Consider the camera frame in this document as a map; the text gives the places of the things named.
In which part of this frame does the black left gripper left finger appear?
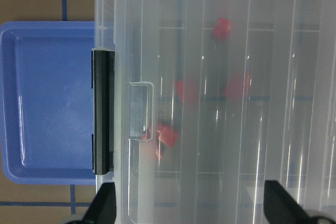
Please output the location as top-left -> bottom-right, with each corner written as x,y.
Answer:
81,182 -> 117,223

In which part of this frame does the black box latch handle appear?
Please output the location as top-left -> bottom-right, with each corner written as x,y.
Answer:
91,50 -> 115,175

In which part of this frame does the blue plastic tray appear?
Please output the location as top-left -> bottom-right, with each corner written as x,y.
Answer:
1,21 -> 95,185

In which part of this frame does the red block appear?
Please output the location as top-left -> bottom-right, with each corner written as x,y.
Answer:
223,72 -> 251,100
159,126 -> 179,148
212,17 -> 232,41
175,79 -> 197,104
141,122 -> 167,160

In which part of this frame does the clear plastic storage box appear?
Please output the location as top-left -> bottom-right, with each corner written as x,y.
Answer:
94,0 -> 125,223

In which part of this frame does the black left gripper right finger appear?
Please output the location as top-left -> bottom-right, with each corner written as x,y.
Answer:
263,180 -> 315,223

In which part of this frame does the clear plastic box lid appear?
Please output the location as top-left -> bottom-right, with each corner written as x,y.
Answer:
120,0 -> 335,223

